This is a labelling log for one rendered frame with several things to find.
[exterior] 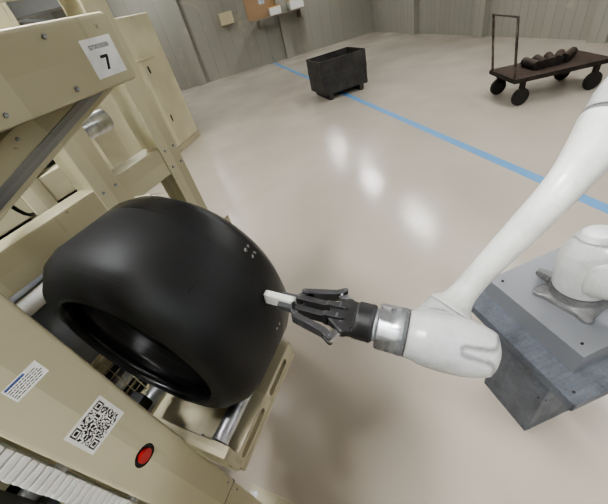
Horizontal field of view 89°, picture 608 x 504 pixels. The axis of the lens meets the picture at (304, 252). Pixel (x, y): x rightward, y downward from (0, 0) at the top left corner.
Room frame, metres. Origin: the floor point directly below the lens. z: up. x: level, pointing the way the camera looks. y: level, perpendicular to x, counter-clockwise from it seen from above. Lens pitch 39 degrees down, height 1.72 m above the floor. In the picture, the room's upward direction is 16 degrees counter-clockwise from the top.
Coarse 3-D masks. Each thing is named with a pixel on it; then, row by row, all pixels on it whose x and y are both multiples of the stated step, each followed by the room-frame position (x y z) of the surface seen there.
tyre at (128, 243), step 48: (96, 240) 0.54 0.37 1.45; (144, 240) 0.52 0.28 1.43; (192, 240) 0.53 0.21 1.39; (240, 240) 0.56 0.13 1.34; (48, 288) 0.53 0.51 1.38; (96, 288) 0.45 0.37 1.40; (144, 288) 0.43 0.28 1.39; (192, 288) 0.44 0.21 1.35; (240, 288) 0.47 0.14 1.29; (96, 336) 0.60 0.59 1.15; (144, 336) 0.68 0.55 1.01; (192, 336) 0.38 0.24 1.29; (240, 336) 0.40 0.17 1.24; (192, 384) 0.54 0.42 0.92; (240, 384) 0.36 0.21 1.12
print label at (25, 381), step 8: (32, 368) 0.32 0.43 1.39; (40, 368) 0.32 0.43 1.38; (24, 376) 0.31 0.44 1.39; (32, 376) 0.31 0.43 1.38; (40, 376) 0.32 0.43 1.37; (16, 384) 0.30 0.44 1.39; (24, 384) 0.30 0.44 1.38; (32, 384) 0.31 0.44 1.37; (8, 392) 0.29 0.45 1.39; (16, 392) 0.29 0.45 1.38; (24, 392) 0.30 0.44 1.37; (16, 400) 0.29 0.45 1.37
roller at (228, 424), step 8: (248, 400) 0.45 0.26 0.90; (232, 408) 0.43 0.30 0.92; (240, 408) 0.43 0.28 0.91; (224, 416) 0.41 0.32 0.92; (232, 416) 0.41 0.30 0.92; (240, 416) 0.41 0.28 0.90; (224, 424) 0.39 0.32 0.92; (232, 424) 0.39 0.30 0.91; (216, 432) 0.38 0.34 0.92; (224, 432) 0.37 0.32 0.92; (232, 432) 0.37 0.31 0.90; (216, 440) 0.36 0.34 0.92; (224, 440) 0.36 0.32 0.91
